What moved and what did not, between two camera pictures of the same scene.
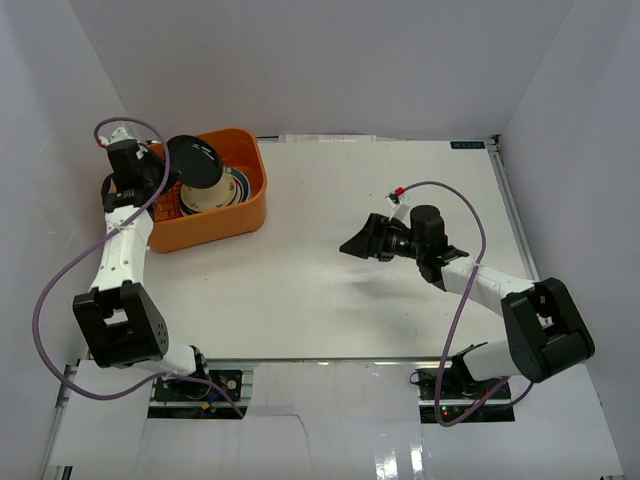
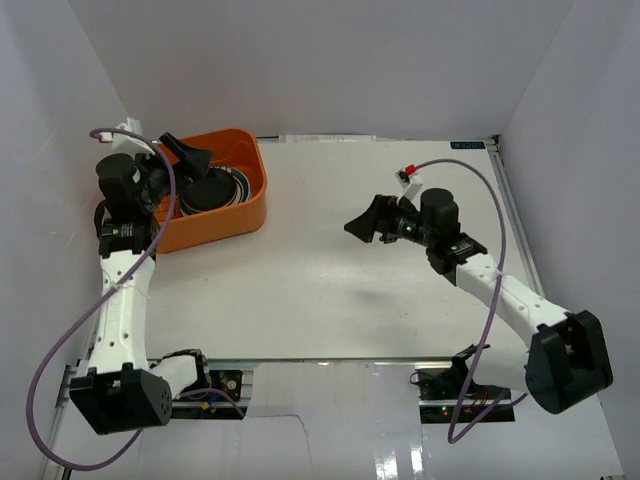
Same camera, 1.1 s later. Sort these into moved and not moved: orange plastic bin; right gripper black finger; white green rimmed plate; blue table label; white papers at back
Moved: right gripper black finger
Not moved: white papers at back; orange plastic bin; blue table label; white green rimmed plate
